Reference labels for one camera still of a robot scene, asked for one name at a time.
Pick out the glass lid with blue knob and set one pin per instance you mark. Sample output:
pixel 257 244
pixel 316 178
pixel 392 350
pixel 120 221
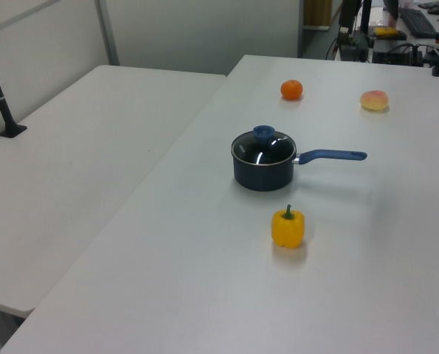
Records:
pixel 274 147

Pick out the yellow bell pepper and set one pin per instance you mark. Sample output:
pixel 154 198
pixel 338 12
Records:
pixel 287 230

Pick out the orange mandarin fruit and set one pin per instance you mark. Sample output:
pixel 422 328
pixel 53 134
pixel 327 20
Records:
pixel 291 89

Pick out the white side table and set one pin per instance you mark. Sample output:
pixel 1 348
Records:
pixel 75 166

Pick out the pink yellow peach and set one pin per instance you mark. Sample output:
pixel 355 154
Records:
pixel 375 100

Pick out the black electronics box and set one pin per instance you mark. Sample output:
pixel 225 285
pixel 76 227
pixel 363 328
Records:
pixel 353 48

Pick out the brown wooden door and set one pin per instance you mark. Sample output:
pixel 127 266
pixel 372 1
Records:
pixel 317 13

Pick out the black low equipment box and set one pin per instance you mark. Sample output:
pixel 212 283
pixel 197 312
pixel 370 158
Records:
pixel 396 57

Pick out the black upright pole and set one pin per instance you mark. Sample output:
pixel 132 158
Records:
pixel 366 18

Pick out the yellow box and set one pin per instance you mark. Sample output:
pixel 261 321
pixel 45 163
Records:
pixel 385 31

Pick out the black computer keyboard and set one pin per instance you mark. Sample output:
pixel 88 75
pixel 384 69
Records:
pixel 418 22

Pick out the black computer mouse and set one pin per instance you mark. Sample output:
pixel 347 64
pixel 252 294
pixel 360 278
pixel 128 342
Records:
pixel 436 10

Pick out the black flat device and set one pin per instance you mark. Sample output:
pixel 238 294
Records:
pixel 433 4

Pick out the aluminium corner partition post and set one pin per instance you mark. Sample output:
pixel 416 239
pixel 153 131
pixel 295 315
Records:
pixel 106 33

